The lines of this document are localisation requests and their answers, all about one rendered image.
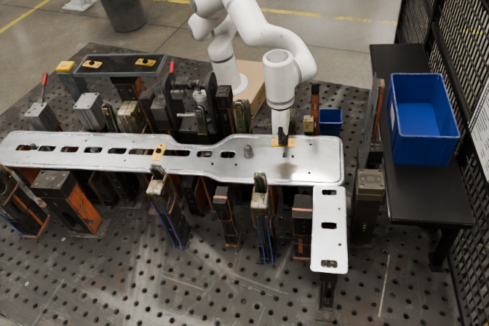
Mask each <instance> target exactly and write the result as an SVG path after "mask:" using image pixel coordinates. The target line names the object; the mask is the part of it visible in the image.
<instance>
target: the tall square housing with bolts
mask: <svg viewBox="0 0 489 326"><path fill-rule="evenodd" d="M102 104H104V102H103V99H102V97H101V96H100V93H83V94H82V95H81V97H80V98H79V99H78V101H77V102H76V104H75V105H74V107H73V109H74V110H75V112H76V114H77V116H78V117H79V119H80V121H81V122H82V124H83V125H84V128H85V130H89V132H108V131H109V130H108V126H107V124H106V121H105V118H104V115H103V112H102V109H101V106H102Z"/></svg>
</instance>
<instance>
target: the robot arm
mask: <svg viewBox="0 0 489 326"><path fill-rule="evenodd" d="M189 2H190V5H191V8H192V9H193V11H194V14H193V15H192V16H191V17H190V18H189V20H188V31H189V33H190V35H191V37H192V38H193V39H195V40H197V41H205V40H208V39H211V38H213V37H215V36H216V37H215V38H214V40H213V41H212V42H211V43H210V45H209V46H208V48H207V51H208V55H209V57H210V62H211V64H212V68H213V70H214V73H215V75H216V79H217V83H218V86H219V85H231V87H232V92H233V96H237V95H239V94H241V93H242V92H244V91H245V90H246V88H247V85H248V80H247V77H246V76H245V75H244V74H241V73H239V70H238V67H237V64H236V59H235V56H234V51H233V47H232V41H233V38H234V36H235V34H236V31H238V32H239V35H240V36H241V38H242V41H243V42H244V43H245V44H246V45H247V46H249V47H275V48H278V49H274V50H272V51H269V52H267V53H266V54H265V55H264V56H263V73H264V81H265V88H266V101H267V104H268V105H269V107H270V108H271V119H272V134H273V135H277V133H278V144H279V145H288V139H289V135H288V128H289V123H290V108H291V107H292V105H293V103H294V101H295V87H296V86H297V85H298V84H300V83H303V82H306V81H308V80H309V79H312V78H314V77H315V76H316V74H317V64H316V62H315V60H314V58H313V56H312V54H311V53H310V51H309V49H308V47H307V46H306V45H305V44H304V42H303V41H302V39H301V38H300V37H299V36H297V35H296V34H295V33H293V32H292V31H289V30H287V29H285V28H281V27H279V26H275V25H271V24H269V23H267V21H266V19H265V17H264V16H263V13H262V12H261V9H260V7H259V6H258V4H257V2H256V0H189Z"/></svg>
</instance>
